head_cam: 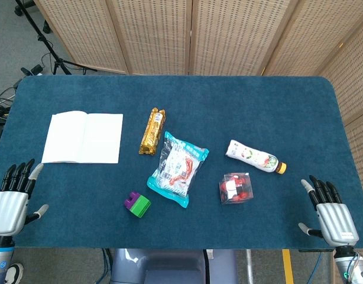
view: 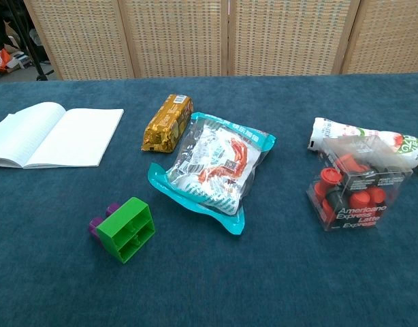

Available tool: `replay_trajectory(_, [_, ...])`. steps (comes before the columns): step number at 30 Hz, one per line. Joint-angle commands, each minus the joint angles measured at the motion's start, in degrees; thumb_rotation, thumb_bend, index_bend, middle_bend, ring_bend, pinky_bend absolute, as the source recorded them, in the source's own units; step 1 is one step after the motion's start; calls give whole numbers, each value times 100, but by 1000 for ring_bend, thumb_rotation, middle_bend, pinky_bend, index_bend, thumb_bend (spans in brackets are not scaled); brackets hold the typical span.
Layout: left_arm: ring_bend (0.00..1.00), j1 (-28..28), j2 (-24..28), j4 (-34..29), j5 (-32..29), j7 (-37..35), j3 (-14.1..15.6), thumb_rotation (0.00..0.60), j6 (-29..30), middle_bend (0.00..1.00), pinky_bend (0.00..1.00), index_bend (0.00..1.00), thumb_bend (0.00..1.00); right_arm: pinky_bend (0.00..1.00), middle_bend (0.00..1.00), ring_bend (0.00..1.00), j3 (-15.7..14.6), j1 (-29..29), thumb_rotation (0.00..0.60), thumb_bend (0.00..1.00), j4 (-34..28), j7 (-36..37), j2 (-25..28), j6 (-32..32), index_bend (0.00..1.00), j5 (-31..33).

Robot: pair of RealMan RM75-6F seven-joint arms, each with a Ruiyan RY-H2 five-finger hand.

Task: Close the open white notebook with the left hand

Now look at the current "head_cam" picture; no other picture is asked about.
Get clear box red contents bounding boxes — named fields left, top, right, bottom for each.
left=219, top=173, right=254, bottom=205

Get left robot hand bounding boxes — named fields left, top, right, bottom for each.
left=0, top=159, right=49, bottom=237

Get purple green toy block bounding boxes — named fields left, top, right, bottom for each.
left=124, top=191, right=152, bottom=219

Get teal clear snack bag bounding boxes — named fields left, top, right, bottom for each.
left=147, top=131, right=210, bottom=208

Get blue table mat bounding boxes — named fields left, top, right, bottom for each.
left=0, top=75, right=363, bottom=250

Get yellow floor tape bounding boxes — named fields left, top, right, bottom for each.
left=281, top=248, right=294, bottom=284

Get white notebook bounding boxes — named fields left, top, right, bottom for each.
left=41, top=111, right=124, bottom=164

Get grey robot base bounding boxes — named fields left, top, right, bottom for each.
left=110, top=248, right=238, bottom=284

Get black white shoe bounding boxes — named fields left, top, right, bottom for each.
left=3, top=262, right=24, bottom=284

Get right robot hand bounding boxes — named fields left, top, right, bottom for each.
left=297, top=175, right=359, bottom=246

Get white drink bottle yellow cap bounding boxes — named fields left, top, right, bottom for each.
left=225, top=140, right=287, bottom=175

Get black tripod stand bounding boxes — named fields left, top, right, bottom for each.
left=14, top=0, right=97, bottom=76

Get gold foil snack bar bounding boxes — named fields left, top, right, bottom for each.
left=138, top=108, right=166, bottom=156

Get woven folding screen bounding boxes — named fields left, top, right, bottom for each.
left=33, top=0, right=363, bottom=284

